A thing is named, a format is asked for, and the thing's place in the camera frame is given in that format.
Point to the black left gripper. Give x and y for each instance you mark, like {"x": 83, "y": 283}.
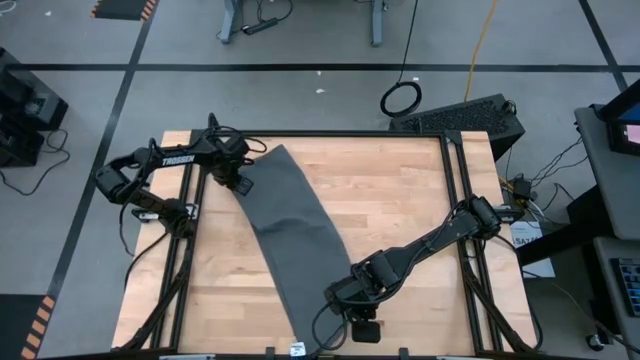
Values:
{"x": 230, "y": 170}

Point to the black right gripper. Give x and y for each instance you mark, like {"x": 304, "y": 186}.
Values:
{"x": 350, "y": 300}

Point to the white paper tag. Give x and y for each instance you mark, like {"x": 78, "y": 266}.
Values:
{"x": 297, "y": 349}

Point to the grey waffle-weave towel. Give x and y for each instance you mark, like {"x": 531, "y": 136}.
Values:
{"x": 295, "y": 235}

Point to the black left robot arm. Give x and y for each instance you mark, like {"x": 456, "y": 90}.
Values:
{"x": 177, "y": 160}

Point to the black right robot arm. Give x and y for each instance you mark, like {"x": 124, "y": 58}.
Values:
{"x": 430, "y": 242}

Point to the grey desk leg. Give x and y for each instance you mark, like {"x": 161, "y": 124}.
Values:
{"x": 229, "y": 25}
{"x": 377, "y": 25}

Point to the black power strip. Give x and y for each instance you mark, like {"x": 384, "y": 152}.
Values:
{"x": 260, "y": 26}

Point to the white printed sheet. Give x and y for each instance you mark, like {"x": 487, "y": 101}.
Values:
{"x": 530, "y": 235}

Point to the hazard-striped black floor mat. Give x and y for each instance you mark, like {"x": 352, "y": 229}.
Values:
{"x": 15, "y": 325}
{"x": 122, "y": 7}

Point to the black power adapter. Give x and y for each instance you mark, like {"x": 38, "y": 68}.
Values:
{"x": 522, "y": 189}

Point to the black equipment cabinet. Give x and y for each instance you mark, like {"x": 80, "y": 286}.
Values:
{"x": 30, "y": 100}

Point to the black perforated computer tower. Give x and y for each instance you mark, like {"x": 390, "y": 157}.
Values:
{"x": 460, "y": 117}

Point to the black caster wheel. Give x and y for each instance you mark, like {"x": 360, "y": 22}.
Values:
{"x": 595, "y": 342}

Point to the grey table top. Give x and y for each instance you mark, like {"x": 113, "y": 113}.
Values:
{"x": 615, "y": 190}
{"x": 612, "y": 300}

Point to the dark keypad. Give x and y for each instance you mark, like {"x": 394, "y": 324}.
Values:
{"x": 630, "y": 285}

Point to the black monitor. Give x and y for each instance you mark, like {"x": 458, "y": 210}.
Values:
{"x": 620, "y": 120}

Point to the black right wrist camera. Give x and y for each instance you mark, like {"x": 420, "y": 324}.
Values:
{"x": 366, "y": 331}

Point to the black aluminium table frame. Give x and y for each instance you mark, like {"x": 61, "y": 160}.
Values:
{"x": 325, "y": 134}

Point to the black desk base frame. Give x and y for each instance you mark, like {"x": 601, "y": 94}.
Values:
{"x": 590, "y": 215}

